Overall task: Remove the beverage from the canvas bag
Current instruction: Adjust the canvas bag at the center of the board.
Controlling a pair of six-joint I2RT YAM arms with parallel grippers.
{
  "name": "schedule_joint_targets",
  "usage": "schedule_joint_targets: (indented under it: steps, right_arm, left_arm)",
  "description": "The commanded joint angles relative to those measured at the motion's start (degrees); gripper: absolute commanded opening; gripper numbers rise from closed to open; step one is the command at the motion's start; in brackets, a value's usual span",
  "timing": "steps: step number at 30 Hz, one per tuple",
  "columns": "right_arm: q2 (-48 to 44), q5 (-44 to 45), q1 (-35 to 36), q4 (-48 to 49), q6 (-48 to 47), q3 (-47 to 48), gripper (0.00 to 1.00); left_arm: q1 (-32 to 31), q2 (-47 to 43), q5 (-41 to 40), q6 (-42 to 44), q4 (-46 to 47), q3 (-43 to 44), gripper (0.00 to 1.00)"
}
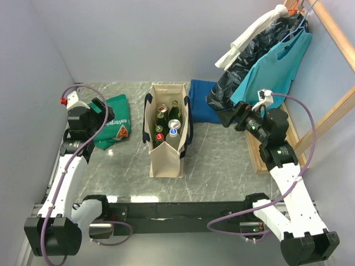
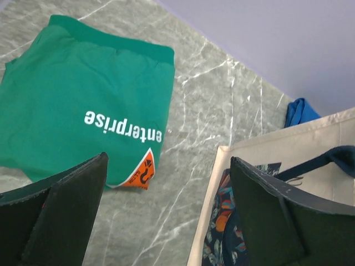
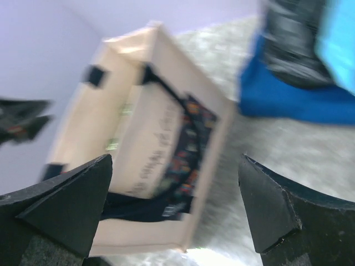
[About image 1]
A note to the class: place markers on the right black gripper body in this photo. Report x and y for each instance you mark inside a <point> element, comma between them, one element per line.
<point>249,121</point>

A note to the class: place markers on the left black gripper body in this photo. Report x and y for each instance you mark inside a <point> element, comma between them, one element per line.
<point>97,119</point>

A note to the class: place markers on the clear blue cap bottle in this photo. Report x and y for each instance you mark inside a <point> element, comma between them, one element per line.
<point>173,138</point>

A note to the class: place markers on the red cap cola bottle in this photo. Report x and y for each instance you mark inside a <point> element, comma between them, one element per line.
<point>159,139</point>

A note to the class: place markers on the beige canvas tote bag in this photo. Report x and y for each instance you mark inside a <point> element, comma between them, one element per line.
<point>166,162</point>

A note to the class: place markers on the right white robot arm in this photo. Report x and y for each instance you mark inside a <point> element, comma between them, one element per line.
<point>304,237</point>

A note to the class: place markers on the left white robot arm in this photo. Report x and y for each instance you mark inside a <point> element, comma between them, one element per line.
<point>58,228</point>

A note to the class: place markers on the dark patterned hanging garment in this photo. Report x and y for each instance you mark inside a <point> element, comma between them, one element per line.
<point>283,29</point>

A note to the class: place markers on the green folded t-shirt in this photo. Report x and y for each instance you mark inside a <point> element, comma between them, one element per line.
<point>117,129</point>

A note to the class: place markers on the blue folded cloth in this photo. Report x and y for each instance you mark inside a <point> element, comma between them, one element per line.
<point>201,112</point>

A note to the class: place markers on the turquoise hanging t-shirt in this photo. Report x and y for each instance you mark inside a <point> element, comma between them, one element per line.
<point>274,71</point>

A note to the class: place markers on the green glass bottle far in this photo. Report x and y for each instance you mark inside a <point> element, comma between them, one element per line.
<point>175,111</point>

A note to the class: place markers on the green glass bottle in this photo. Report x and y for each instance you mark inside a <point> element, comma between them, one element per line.
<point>175,111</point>
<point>158,130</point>
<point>161,120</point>

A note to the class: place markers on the silver top can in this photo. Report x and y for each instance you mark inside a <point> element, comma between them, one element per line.
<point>174,124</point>

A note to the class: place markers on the green glass bottle near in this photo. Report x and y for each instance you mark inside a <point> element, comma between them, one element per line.
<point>158,130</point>

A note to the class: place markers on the green glass bottle middle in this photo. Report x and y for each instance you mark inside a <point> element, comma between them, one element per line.
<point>161,120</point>

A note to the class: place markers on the white hanging garment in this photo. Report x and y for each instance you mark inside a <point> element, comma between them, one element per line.
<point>238,45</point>

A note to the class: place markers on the orange clothes hanger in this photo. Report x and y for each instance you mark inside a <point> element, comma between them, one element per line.
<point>294,7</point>

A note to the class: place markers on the wooden clothes rack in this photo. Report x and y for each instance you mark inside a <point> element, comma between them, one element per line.
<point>323,79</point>

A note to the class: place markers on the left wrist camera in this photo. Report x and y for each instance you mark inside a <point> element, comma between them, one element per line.
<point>73,101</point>

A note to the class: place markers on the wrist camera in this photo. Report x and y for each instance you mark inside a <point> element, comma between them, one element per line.
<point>264,98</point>
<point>73,101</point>

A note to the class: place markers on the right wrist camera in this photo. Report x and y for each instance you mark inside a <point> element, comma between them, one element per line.
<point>264,98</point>

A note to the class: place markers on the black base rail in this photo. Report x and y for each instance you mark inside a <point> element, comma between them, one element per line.
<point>165,217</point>

